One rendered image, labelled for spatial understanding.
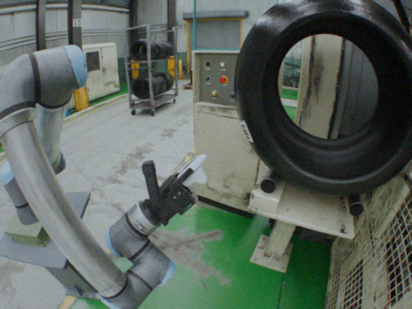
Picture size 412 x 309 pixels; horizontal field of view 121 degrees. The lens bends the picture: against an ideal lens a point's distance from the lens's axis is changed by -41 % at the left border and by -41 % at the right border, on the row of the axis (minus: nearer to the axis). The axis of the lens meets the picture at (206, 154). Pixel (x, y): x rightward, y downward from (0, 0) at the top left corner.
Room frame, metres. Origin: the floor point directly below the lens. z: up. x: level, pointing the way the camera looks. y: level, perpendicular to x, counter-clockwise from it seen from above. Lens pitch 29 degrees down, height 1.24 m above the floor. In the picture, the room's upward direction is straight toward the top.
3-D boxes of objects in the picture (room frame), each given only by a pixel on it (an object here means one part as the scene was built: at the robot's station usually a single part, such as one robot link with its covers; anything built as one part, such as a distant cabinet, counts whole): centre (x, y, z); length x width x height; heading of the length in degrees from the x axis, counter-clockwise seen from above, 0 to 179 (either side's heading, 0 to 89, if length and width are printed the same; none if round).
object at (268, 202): (0.58, -0.26, 0.83); 0.36 x 0.09 x 0.06; 152
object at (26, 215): (0.44, 0.84, 0.72); 0.19 x 0.19 x 0.10
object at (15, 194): (0.45, 0.84, 0.86); 0.17 x 0.15 x 0.18; 153
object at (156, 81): (4.49, 1.19, 0.96); 1.36 x 0.71 x 1.92; 160
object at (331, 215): (0.51, -0.38, 0.80); 0.37 x 0.36 x 0.02; 62
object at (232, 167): (1.39, -0.24, 0.63); 0.56 x 0.41 x 1.27; 62
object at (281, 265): (0.74, -0.48, 0.02); 0.27 x 0.27 x 0.04; 62
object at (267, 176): (0.57, -0.26, 0.90); 0.35 x 0.05 x 0.05; 152
